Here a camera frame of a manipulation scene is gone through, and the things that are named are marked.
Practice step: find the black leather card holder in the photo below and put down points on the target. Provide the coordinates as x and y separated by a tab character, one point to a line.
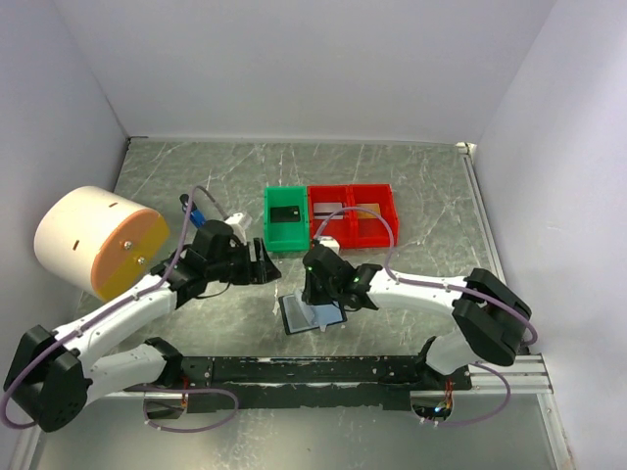
299	317

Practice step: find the white and orange cylinder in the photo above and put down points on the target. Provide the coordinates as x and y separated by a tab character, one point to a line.
98	241

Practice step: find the blue and black tool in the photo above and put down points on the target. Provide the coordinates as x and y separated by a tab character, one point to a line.
196	217

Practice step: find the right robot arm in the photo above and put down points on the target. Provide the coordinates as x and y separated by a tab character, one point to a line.
490	319

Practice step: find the silver VIP card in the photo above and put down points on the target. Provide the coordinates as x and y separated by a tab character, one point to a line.
322	210

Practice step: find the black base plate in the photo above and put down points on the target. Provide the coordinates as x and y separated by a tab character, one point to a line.
385	381

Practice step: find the green bin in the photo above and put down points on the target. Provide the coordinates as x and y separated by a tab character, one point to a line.
286	237

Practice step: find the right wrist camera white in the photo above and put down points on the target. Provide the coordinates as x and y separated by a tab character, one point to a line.
329	242

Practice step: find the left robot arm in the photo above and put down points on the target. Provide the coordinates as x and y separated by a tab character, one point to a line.
55	374

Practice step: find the black card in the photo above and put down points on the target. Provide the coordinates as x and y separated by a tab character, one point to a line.
285	214

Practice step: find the gold VIP card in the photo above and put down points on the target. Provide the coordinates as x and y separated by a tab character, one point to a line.
368	211

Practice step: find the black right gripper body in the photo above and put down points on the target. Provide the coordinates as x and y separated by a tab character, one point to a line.
320	293

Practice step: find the aluminium rail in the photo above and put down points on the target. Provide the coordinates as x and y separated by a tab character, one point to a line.
528	375

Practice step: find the red bin right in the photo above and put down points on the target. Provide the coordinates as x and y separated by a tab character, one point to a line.
371	233

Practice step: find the red bin left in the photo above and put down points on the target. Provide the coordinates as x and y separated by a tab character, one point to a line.
341	226

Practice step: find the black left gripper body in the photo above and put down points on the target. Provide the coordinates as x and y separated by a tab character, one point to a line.
235	265

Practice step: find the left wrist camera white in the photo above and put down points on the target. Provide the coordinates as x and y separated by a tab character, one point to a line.
239	222

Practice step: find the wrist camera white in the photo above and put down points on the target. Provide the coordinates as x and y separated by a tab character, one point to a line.
239	222
329	242

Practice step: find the red bin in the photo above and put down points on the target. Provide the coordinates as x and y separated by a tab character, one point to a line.
371	233
341	226

